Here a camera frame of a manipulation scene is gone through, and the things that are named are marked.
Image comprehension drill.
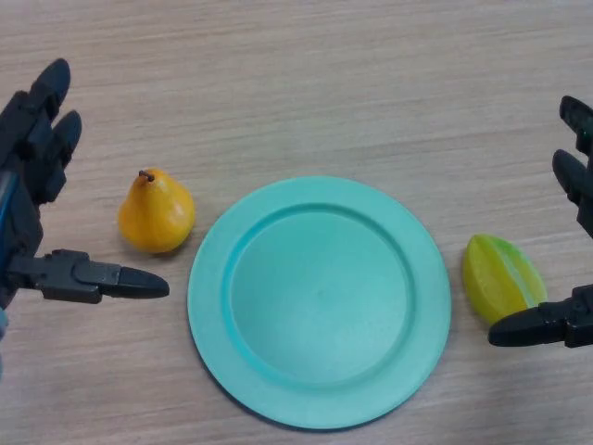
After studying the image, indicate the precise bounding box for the yellow green starfruit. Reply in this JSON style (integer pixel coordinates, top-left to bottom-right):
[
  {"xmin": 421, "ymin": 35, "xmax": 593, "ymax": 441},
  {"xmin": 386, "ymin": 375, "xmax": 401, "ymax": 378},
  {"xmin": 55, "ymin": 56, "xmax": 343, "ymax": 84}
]
[{"xmin": 461, "ymin": 234, "xmax": 549, "ymax": 324}]

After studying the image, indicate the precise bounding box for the yellow pear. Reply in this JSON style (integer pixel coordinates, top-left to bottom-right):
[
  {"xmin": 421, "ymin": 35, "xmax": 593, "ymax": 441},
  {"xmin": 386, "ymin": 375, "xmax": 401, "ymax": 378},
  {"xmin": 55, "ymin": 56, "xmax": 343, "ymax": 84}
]
[{"xmin": 117, "ymin": 168, "xmax": 196, "ymax": 254}]

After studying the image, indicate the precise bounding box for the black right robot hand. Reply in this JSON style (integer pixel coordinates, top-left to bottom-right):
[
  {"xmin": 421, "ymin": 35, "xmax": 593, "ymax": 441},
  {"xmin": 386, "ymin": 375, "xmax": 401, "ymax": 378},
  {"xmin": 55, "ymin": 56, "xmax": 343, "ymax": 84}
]
[{"xmin": 488, "ymin": 95, "xmax": 593, "ymax": 349}]

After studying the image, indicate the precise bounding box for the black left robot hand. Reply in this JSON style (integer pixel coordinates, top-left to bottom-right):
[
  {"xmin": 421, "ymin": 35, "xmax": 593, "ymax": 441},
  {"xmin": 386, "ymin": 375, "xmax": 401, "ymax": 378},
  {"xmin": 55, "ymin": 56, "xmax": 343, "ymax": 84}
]
[{"xmin": 0, "ymin": 57, "xmax": 170, "ymax": 311}]

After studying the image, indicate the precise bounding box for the green round plate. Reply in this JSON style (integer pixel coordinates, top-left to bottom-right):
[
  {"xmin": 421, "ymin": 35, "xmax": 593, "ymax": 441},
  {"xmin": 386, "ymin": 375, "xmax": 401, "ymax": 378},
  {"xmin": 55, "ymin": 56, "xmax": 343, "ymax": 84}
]
[{"xmin": 187, "ymin": 175, "xmax": 452, "ymax": 418}]

